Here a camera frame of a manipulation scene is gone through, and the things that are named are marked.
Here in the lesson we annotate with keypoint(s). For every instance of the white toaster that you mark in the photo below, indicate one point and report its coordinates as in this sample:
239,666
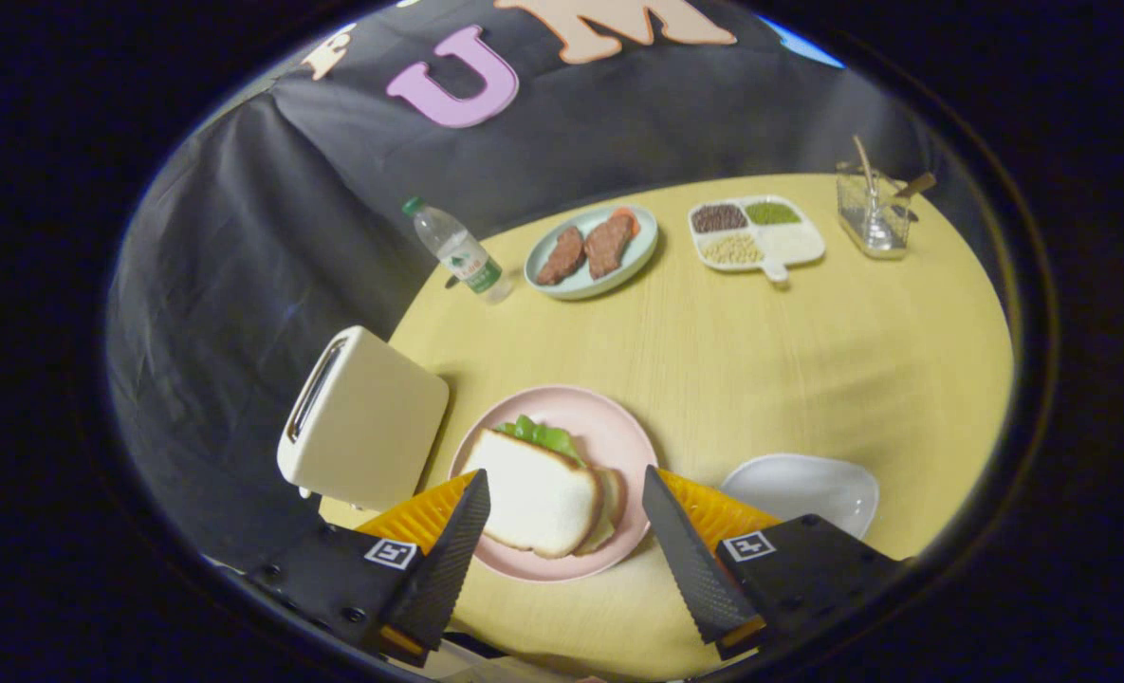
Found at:
372,427

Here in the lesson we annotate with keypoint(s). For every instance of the thin wooden stick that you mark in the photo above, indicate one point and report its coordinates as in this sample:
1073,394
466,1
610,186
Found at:
863,161

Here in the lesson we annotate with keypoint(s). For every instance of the thick crusted bread slice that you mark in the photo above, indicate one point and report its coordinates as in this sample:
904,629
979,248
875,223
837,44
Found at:
607,498

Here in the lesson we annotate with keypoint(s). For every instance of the green lettuce leaf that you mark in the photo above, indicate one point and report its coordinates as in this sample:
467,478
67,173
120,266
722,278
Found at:
543,436

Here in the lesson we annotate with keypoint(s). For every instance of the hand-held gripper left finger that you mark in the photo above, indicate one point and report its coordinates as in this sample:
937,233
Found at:
443,569

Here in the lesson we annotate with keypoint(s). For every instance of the clear utensil holder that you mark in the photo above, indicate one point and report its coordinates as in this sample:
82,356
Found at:
870,228

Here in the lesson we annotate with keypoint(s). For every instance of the plain white bread slice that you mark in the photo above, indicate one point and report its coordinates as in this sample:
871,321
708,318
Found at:
533,498

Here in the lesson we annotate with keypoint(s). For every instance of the clear plastic water bottle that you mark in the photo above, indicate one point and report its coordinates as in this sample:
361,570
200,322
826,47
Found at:
462,254

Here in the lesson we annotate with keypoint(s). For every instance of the white divided grain dish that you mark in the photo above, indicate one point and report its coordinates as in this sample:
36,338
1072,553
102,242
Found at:
794,247

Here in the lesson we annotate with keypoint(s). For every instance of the pink round plate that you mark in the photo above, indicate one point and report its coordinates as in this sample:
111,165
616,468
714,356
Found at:
609,427

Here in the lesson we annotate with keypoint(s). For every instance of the pale green oval plate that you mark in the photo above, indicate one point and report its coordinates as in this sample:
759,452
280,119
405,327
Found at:
576,286

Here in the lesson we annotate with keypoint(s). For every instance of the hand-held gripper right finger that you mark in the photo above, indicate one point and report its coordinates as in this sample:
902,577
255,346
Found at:
690,569

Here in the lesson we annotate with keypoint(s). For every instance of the orange carrot slice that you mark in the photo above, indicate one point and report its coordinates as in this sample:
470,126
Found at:
629,220

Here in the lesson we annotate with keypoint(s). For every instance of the brown meat patty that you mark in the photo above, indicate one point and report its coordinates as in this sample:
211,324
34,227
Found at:
562,256
607,247

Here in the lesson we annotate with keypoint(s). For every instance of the white plate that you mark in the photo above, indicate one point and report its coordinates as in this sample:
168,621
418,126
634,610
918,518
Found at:
799,489

